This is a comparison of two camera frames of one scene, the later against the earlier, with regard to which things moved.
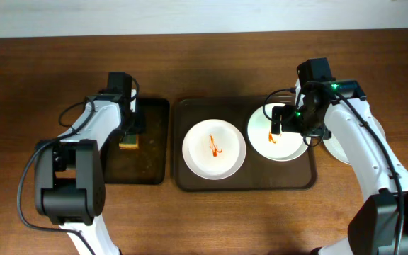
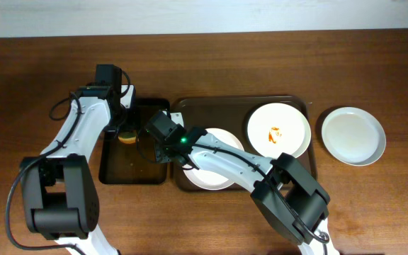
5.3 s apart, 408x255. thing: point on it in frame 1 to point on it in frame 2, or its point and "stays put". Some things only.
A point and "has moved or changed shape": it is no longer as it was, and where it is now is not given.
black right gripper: (279, 120) to (159, 150)
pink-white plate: (214, 149) has moved or changed shape
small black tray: (150, 163) stays put
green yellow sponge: (130, 142) has moved or changed shape
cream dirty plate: (271, 146) stays put
